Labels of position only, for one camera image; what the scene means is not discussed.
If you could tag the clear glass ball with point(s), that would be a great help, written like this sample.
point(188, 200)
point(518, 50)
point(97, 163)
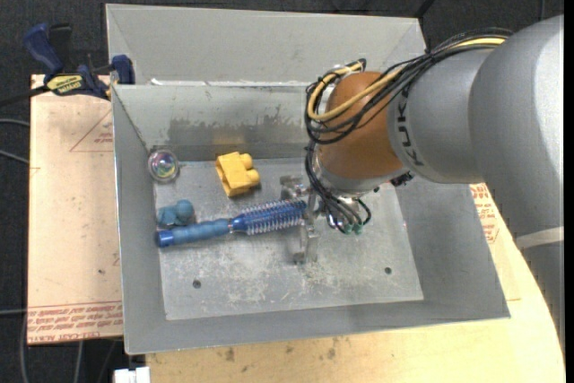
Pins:
point(163, 165)

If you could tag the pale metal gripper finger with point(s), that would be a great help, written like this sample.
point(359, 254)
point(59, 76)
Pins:
point(293, 188)
point(307, 249)

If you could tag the black cylinder on white bracket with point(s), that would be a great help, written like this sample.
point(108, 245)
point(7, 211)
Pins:
point(401, 179)

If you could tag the yellow toy block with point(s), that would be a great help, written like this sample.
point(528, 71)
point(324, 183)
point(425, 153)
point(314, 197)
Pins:
point(235, 175)

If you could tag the brown cardboard board red print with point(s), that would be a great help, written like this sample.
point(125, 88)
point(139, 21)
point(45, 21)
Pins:
point(72, 215)

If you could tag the grey metal bin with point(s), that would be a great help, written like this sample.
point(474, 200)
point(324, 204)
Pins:
point(269, 282)

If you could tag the blue toy figure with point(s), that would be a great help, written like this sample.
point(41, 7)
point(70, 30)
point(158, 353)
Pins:
point(177, 213)

